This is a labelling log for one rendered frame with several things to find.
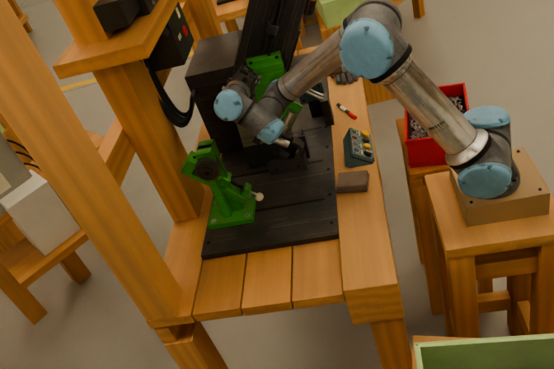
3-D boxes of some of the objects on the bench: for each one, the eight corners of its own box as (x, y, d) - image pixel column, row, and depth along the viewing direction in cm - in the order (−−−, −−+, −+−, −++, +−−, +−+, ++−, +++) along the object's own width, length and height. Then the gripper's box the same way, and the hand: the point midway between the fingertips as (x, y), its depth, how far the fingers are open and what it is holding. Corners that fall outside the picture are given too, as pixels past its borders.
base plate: (326, 62, 234) (326, 58, 233) (340, 238, 148) (338, 233, 146) (239, 81, 243) (237, 77, 241) (202, 260, 156) (199, 255, 155)
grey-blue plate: (329, 111, 198) (321, 80, 190) (329, 114, 196) (321, 82, 188) (305, 116, 200) (296, 85, 191) (305, 119, 198) (296, 88, 190)
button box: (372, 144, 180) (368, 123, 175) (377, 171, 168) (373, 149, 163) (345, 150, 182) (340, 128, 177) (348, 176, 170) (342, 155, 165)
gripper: (262, 88, 145) (272, 71, 165) (229, 67, 144) (242, 53, 164) (247, 113, 149) (258, 93, 168) (215, 92, 147) (230, 75, 167)
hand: (246, 81), depth 166 cm, fingers closed on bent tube, 3 cm apart
